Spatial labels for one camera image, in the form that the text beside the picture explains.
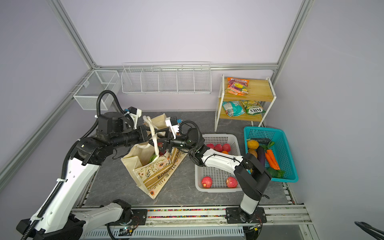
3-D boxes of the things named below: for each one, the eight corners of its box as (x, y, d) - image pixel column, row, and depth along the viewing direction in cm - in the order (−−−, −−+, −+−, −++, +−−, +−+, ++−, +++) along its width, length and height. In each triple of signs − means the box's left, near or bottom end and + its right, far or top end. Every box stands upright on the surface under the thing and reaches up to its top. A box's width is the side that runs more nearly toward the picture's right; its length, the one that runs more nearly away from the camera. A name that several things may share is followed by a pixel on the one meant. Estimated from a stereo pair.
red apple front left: (201, 188, 84) (202, 185, 79) (201, 179, 87) (201, 176, 82) (211, 188, 84) (212, 185, 79) (211, 179, 87) (212, 176, 82)
